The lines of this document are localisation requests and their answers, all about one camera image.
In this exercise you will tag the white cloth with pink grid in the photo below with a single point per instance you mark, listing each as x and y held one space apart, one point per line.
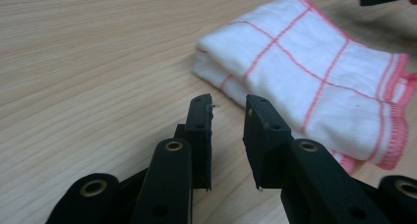
295 70

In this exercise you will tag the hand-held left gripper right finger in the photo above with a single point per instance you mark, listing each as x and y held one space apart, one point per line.
265 145

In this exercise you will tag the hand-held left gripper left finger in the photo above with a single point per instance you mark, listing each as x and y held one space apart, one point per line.
200 145

